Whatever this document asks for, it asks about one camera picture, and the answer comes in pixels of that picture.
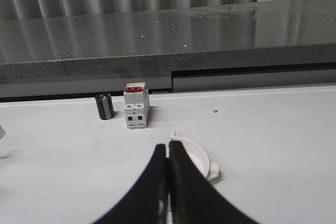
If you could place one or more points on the black cylindrical capacitor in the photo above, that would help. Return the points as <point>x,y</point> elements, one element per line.
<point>104,106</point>

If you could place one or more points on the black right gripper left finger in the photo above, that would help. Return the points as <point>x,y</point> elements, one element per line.
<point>146,201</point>

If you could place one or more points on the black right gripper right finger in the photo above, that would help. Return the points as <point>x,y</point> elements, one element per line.
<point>193,198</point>

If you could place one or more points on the grey stone countertop ledge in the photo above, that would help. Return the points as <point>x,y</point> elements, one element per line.
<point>95,53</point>

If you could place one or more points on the white half pipe clamp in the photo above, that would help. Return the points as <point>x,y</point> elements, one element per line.
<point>199,157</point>

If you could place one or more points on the white circuit breaker red switch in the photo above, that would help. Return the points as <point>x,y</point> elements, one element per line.
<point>137,105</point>

